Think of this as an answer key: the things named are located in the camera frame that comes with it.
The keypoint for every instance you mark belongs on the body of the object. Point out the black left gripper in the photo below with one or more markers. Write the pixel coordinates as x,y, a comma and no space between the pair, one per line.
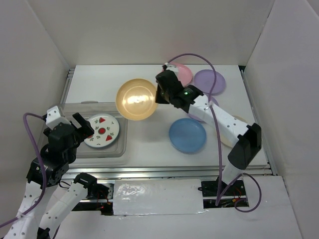
86,131

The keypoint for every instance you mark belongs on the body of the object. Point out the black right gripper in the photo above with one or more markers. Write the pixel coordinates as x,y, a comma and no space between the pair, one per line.
158,99

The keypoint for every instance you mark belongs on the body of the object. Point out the watermelon pattern white plate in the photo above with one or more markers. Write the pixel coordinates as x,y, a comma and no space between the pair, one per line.
106,130

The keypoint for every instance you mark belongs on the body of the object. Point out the yellow plate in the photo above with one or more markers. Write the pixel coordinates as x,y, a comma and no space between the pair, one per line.
135,99

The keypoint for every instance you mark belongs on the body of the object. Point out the blue plate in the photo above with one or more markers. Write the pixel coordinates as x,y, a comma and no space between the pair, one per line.
187,135

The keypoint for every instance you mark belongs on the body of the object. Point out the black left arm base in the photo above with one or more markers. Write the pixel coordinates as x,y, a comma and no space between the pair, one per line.
101,200

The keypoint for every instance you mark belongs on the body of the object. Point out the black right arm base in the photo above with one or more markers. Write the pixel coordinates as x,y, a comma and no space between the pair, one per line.
209,186

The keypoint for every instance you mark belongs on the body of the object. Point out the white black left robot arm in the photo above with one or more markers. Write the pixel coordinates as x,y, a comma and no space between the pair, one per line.
34,220

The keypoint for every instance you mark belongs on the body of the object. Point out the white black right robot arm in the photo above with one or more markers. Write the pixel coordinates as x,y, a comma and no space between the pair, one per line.
245,140

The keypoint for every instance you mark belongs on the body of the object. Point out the clear plastic bin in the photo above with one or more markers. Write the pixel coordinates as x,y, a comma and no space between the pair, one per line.
88,109

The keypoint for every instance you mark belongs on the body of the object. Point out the pink plate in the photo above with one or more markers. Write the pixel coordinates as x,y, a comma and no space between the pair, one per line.
183,73

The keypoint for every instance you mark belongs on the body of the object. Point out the purple plate far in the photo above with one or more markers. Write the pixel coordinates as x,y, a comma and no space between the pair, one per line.
204,80

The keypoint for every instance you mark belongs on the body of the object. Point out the purple plate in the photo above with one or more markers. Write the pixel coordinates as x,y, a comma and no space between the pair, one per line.
204,80
198,119

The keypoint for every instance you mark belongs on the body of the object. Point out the purple plate near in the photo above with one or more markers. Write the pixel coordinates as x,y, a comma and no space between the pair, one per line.
198,119

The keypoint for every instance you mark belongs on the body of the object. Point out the cream plate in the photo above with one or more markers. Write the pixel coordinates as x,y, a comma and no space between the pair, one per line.
224,140

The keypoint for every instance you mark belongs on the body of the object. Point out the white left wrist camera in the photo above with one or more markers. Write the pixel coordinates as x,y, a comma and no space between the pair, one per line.
55,117

